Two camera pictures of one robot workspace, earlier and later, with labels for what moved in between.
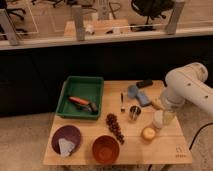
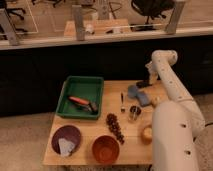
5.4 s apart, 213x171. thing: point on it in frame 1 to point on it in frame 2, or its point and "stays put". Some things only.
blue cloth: x=133 y=92 stays put
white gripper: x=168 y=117 to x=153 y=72
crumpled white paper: x=66 y=147 stays put
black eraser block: x=144 y=83 stays put
